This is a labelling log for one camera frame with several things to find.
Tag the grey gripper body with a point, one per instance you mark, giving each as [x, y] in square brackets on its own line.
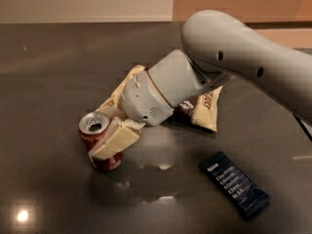
[143, 97]

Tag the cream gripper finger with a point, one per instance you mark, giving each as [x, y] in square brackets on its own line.
[112, 112]
[120, 135]

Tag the red coke can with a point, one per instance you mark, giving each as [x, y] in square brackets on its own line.
[92, 128]

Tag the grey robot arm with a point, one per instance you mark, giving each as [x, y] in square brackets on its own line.
[216, 47]

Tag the brown cream chips bag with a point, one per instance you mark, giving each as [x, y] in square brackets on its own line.
[199, 112]

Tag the dark blue protein bar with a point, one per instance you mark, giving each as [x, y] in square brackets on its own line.
[244, 194]

